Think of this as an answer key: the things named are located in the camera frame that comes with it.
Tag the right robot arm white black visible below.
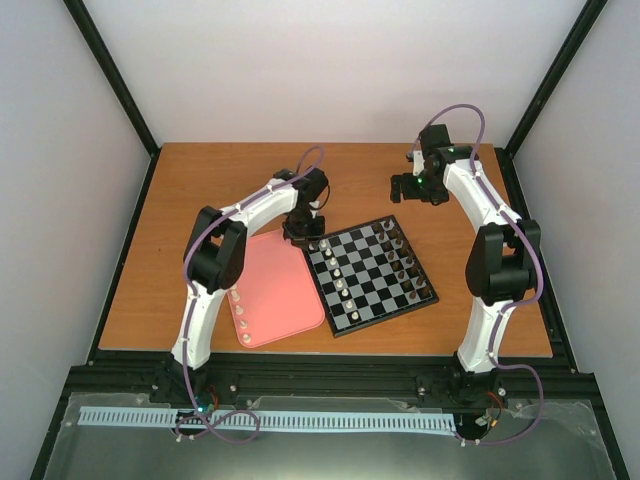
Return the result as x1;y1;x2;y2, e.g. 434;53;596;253
390;124;543;375

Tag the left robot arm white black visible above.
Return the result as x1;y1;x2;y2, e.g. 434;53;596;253
171;168;329;403

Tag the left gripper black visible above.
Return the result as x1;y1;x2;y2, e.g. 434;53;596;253
284;209;327;251

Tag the black white chessboard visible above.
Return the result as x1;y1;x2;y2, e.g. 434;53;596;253
304;215;439;338

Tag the pink plastic tray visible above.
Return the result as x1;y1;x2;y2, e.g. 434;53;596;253
227;230;325;349

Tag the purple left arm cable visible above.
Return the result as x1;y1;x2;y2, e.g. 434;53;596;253
173;144;326;444

